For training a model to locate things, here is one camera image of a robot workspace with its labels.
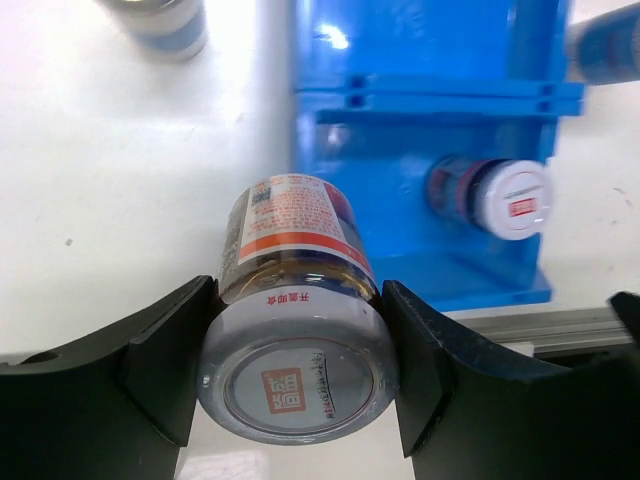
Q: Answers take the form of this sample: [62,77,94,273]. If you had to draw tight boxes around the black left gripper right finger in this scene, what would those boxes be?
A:
[382,281,639,479]

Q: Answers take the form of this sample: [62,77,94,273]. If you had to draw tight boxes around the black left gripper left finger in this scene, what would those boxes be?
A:
[1,276,220,479]

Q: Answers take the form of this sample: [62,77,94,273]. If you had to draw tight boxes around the white-lid spice jar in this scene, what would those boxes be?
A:
[427,155,553,241]
[197,173,398,445]

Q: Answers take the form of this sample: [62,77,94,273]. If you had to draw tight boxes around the silver-lid blue-label jar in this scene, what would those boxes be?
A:
[97,0,208,61]
[566,2,639,85]

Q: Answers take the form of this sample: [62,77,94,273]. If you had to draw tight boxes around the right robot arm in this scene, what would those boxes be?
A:
[608,292,640,345]

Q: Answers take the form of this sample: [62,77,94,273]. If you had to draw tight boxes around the blue bin near compartment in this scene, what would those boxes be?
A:
[291,92,581,311]

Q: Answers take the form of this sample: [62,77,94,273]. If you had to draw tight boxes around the blue bin compartment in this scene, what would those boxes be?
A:
[291,92,581,311]
[291,1,569,92]

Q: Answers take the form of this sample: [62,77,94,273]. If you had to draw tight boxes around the blue bin middle compartment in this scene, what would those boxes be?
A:
[291,1,569,92]

